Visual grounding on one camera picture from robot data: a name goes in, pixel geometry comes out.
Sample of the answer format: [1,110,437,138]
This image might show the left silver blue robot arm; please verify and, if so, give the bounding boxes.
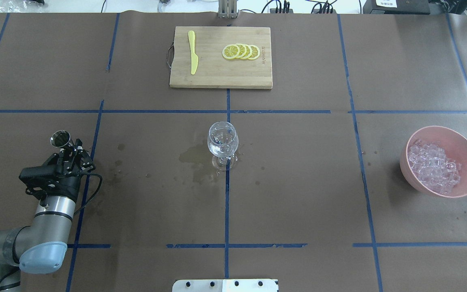
[0,131,96,292]

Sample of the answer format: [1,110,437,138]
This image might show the steel double jigger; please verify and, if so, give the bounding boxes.
[50,131,82,155]

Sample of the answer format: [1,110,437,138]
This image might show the lemon slice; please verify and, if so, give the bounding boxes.
[248,45,261,60]
[241,44,253,60]
[222,44,241,60]
[235,44,244,59]

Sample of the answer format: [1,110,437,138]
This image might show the black power box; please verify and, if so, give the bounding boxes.
[362,0,430,15]

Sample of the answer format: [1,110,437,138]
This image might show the pink bowl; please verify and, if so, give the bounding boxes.
[400,126,467,198]

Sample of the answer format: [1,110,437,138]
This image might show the yellow plastic knife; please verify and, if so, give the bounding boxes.
[188,31,199,75]

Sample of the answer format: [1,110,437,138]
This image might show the clear wine glass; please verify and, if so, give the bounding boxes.
[207,121,239,172]

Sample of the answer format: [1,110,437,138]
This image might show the plastic bag with black parts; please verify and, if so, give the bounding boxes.
[0,0,45,13]

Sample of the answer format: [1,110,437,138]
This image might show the bamboo cutting board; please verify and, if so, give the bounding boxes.
[170,26,274,90]

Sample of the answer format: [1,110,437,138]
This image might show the clear ice cube pile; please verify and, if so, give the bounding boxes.
[407,140,462,195]

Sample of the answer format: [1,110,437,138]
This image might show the aluminium frame post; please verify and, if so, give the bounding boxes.
[218,0,239,19]

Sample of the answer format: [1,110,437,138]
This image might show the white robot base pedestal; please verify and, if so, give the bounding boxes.
[172,279,279,292]

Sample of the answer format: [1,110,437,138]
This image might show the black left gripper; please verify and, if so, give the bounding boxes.
[41,139,96,199]

